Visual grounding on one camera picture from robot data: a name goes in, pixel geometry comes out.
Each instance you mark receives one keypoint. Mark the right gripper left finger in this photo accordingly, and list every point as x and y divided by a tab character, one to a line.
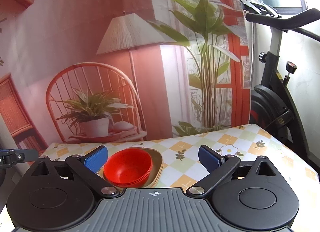
86	167

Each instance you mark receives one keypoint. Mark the green square plate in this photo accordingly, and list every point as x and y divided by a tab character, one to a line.
145	167

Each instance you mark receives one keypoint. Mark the printed room backdrop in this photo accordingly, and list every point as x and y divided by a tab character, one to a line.
121	70

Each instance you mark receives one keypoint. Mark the floral checkered tablecloth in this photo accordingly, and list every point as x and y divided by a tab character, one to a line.
181	157

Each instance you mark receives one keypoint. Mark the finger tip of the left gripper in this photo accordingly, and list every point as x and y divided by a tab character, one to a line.
10	157

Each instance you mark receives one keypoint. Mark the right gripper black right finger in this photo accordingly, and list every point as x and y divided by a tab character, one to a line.
220	170

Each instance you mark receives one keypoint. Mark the small red bowl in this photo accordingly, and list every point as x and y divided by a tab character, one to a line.
127	178

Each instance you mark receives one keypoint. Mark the large red bowl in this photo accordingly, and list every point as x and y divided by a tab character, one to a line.
118	161

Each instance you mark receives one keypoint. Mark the black exercise bike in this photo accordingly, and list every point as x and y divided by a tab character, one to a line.
272	106

